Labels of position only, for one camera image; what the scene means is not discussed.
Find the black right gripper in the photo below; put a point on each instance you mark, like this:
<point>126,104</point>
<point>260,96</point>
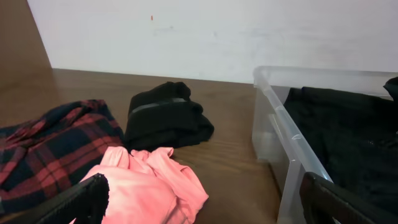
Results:
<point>392,88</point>

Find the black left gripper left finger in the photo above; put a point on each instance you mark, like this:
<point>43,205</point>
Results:
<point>84,203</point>

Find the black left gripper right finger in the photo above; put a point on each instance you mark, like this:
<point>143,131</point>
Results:
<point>324,202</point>

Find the large black garment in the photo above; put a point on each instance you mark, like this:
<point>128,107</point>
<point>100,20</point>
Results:
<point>355,138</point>

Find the clear plastic storage bin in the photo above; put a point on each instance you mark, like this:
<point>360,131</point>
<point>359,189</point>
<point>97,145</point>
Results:
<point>278,140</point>

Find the pink crumpled garment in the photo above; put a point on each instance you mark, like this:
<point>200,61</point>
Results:
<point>149,187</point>

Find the red navy plaid shirt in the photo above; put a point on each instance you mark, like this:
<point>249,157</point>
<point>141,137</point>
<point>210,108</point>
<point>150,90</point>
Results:
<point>43,157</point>

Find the black folded garment with band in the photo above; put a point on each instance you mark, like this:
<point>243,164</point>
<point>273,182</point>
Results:
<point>165,116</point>

